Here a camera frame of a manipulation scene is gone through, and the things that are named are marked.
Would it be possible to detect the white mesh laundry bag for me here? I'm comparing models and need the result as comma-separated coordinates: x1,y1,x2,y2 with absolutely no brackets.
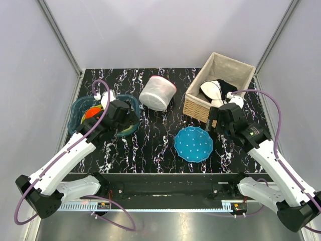
139,75,177,111

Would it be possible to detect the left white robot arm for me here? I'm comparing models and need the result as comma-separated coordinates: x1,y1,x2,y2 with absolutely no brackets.
16,99,139,218

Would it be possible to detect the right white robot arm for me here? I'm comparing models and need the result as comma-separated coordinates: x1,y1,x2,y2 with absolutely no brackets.
207,103,320,232

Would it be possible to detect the black bra in basket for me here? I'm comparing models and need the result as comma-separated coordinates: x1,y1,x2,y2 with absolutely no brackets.
217,79,238,96

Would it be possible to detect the white bra in basket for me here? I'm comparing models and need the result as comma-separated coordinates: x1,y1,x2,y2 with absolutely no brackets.
200,80,226,107

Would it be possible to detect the yellow-green plate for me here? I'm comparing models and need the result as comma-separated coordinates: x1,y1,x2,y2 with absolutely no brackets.
80,104,136,134

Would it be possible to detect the orange cup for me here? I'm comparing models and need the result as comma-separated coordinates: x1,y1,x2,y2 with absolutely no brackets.
84,107,101,119

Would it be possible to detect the wicker basket with liner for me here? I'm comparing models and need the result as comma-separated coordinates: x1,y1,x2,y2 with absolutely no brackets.
183,52,256,123

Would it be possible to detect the blue polka dot plate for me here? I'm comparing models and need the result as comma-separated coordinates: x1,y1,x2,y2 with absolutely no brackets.
174,126,213,163

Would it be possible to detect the teal plastic bin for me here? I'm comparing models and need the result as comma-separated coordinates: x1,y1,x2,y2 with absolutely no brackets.
67,94,140,135

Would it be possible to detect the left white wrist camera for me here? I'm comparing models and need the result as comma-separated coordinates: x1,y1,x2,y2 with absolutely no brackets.
94,90,116,108

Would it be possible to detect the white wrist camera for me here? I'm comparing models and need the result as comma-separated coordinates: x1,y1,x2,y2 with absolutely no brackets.
226,92,244,109
94,90,116,108

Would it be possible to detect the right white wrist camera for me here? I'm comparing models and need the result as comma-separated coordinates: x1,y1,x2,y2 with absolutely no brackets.
226,92,244,109

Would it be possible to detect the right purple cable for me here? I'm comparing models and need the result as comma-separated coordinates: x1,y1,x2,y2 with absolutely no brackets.
205,89,321,233

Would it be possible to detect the purple cable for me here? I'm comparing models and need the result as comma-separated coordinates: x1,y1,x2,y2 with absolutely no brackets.
14,79,137,232
205,89,321,233

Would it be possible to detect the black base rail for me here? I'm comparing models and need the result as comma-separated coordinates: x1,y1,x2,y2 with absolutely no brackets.
62,172,266,201

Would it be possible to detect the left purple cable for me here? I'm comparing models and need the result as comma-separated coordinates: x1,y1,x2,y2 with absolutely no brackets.
14,79,137,232

